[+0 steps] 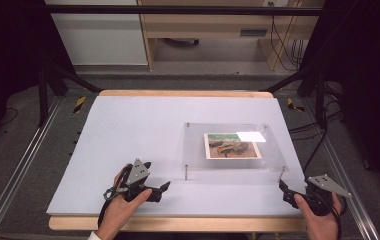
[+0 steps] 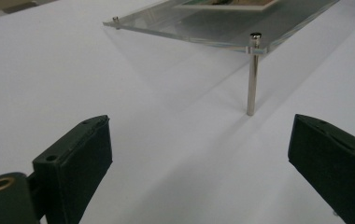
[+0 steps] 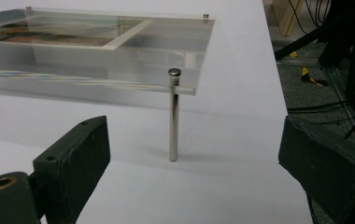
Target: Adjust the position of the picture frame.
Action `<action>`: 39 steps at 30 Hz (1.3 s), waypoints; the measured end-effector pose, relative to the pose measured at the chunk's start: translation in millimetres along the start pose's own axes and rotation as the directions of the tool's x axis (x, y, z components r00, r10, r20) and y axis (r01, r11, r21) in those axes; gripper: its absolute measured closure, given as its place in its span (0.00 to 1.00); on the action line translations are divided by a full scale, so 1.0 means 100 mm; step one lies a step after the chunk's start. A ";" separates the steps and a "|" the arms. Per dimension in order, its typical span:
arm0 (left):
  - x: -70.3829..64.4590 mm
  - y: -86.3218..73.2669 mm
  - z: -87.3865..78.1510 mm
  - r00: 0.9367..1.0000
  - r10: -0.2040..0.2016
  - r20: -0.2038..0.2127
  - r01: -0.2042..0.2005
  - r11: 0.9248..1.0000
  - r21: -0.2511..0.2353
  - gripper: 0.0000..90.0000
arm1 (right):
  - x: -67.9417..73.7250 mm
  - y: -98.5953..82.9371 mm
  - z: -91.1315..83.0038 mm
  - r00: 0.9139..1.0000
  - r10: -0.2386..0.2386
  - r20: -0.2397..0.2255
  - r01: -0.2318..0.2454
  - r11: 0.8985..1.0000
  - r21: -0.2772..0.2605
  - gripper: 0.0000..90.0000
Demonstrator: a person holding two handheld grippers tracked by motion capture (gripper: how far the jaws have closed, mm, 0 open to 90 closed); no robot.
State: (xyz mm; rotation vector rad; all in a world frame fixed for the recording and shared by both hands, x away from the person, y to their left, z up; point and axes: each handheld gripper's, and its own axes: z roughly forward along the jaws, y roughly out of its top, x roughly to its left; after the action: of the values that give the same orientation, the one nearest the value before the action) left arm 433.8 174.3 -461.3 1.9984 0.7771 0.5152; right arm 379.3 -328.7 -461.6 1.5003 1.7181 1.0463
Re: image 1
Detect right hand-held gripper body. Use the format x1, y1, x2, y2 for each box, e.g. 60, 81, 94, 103
302, 174, 352, 216

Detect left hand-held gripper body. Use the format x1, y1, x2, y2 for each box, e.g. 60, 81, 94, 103
112, 158, 156, 203

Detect clear acrylic photo frame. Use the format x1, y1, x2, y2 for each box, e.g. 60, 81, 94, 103
181, 122, 289, 182

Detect boat painting print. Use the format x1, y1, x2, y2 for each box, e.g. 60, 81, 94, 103
203, 132, 263, 160

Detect person's right hand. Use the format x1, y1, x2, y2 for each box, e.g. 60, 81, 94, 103
293, 193, 343, 240

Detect person's left hand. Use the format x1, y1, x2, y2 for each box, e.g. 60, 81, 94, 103
96, 164, 153, 240

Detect white table board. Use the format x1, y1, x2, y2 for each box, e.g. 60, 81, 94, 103
46, 95, 308, 218

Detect wooden table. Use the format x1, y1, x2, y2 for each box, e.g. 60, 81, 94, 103
48, 89, 309, 233

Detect black metal stand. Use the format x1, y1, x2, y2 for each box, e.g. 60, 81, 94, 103
260, 65, 330, 130
37, 62, 103, 128

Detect black curtain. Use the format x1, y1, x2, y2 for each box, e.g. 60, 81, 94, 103
0, 0, 76, 156
298, 0, 380, 206

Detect white cabinet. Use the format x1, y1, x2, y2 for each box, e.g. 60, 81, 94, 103
44, 0, 150, 67

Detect light wooden desk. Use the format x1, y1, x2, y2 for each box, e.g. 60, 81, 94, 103
136, 0, 326, 72

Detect grey drawer label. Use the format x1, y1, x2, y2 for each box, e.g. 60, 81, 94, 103
239, 29, 269, 38

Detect aluminium floor rail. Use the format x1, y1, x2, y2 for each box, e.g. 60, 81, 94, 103
0, 96, 63, 240
302, 98, 380, 240

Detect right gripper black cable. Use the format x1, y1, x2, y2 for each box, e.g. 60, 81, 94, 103
307, 191, 348, 240

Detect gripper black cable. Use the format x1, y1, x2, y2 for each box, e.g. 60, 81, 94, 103
97, 169, 130, 231
307, 191, 348, 240

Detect long black floor cable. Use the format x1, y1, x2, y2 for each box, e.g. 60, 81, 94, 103
302, 109, 329, 174

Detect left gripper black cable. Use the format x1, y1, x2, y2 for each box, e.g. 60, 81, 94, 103
97, 169, 130, 231

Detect bundle of black floor cables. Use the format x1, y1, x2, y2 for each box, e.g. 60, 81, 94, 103
287, 83, 345, 142

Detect thin black floor cable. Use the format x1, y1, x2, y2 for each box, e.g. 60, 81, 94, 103
0, 106, 19, 127

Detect hanging black desk cables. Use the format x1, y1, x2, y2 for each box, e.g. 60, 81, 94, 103
268, 1, 310, 72

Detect black horizontal frame bar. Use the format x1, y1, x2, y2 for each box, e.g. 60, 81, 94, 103
44, 4, 326, 17

